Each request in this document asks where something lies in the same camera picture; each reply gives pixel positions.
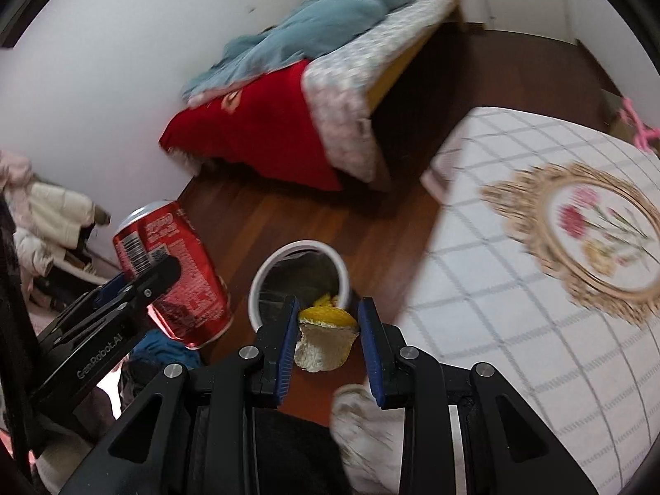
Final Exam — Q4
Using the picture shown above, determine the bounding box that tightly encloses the wooden bed frame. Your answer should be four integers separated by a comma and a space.
367, 6, 465, 192

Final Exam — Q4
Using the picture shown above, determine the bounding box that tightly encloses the white round trash bin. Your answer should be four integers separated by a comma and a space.
247, 239, 354, 333

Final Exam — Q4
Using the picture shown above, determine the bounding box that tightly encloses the white floral tablecloth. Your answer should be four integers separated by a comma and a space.
331, 107, 659, 494

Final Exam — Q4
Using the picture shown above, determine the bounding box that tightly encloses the red blanket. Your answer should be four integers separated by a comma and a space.
159, 59, 341, 192

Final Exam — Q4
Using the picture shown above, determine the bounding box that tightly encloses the black bin liner bag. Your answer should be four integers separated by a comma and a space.
255, 249, 345, 329

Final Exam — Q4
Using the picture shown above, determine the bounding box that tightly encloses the pink checkered bed sheet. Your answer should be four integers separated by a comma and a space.
302, 0, 457, 184

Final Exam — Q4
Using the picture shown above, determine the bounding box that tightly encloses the blue clothes pile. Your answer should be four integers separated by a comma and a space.
117, 327, 203, 398

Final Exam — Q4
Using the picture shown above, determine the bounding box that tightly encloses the white puffer jacket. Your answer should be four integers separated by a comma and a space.
1, 151, 111, 285

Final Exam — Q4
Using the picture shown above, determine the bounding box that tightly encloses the light blue duvet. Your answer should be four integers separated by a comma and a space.
182, 0, 414, 103

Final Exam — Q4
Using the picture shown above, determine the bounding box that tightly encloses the yellow snack wrapper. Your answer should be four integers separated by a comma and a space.
313, 293, 339, 307

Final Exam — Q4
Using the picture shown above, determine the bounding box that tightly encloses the red cola can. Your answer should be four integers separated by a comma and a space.
113, 200, 233, 350

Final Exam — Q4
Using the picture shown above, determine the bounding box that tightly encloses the yellow fruit peel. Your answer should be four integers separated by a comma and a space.
294, 306, 359, 373

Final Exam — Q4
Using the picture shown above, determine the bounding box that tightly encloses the pink plush toy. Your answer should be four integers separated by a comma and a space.
619, 97, 660, 153

